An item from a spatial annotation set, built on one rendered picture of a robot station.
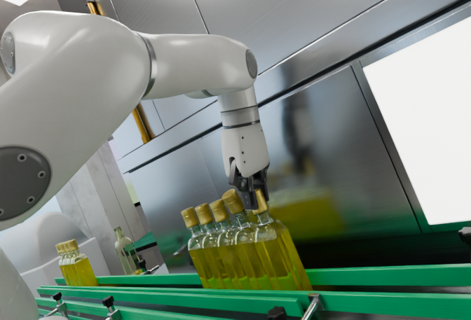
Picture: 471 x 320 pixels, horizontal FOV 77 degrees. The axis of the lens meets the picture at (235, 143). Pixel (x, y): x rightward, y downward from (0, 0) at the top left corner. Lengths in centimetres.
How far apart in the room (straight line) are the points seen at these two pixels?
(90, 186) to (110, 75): 379
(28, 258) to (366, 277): 305
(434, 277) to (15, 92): 59
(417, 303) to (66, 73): 51
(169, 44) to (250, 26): 37
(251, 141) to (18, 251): 306
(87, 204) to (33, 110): 389
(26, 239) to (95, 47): 316
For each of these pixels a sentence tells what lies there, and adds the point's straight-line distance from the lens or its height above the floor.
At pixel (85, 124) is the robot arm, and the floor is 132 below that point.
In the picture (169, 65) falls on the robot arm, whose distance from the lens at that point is 39.
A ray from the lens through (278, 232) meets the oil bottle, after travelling 62.
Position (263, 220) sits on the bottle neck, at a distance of 62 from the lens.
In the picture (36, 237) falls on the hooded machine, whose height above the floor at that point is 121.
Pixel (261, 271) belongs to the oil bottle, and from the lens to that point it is 67.
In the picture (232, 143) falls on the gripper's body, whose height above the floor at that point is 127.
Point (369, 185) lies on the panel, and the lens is 65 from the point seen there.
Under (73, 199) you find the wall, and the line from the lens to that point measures 424.
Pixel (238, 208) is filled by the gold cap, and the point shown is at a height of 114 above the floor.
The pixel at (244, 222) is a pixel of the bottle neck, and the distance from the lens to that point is 66.
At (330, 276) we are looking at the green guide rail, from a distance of 67.
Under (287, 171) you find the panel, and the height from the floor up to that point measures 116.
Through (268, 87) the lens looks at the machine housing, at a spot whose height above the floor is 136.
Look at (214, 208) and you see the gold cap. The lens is 69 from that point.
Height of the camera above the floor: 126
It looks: 1 degrees up
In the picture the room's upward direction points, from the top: 23 degrees counter-clockwise
